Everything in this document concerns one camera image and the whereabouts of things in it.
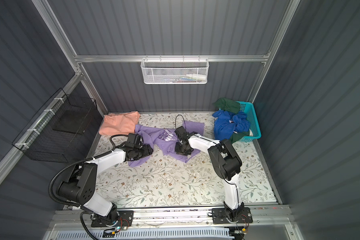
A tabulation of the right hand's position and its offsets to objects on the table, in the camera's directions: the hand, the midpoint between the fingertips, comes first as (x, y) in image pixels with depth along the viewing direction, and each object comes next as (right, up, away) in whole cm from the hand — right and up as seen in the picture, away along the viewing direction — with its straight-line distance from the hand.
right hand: (179, 153), depth 97 cm
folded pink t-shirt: (-43, +20, +15) cm, 50 cm away
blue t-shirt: (+32, +20, +3) cm, 37 cm away
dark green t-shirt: (+37, +34, +19) cm, 54 cm away
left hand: (-19, +2, -3) cm, 19 cm away
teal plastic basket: (+52, +16, +5) cm, 54 cm away
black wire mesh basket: (-58, +15, -23) cm, 64 cm away
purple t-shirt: (-11, +8, +6) cm, 15 cm away
